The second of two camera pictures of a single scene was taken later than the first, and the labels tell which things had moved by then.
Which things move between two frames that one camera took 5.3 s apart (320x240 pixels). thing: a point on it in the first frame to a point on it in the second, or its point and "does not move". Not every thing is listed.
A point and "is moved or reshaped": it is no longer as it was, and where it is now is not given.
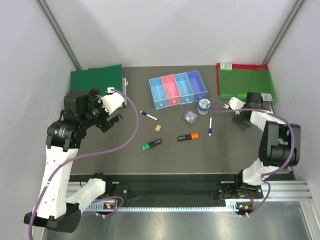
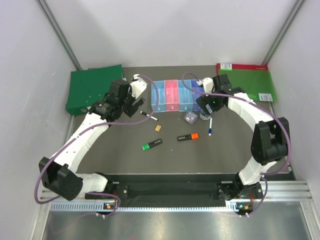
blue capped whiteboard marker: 210,129 does not move
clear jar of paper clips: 190,117 does not move
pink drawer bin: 171,90 is moved or reshaped
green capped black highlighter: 151,144 does not move
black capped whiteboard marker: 145,114 does not move
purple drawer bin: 199,89 is moved or reshaped
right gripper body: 238,118 to 212,102
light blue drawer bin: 186,93 is moved or reshaped
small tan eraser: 158,128 does not move
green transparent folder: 236,84 does not move
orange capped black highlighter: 194,136 does not move
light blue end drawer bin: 159,93 is moved or reshaped
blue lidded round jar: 204,105 is moved or reshaped
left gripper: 104,124 to 136,105
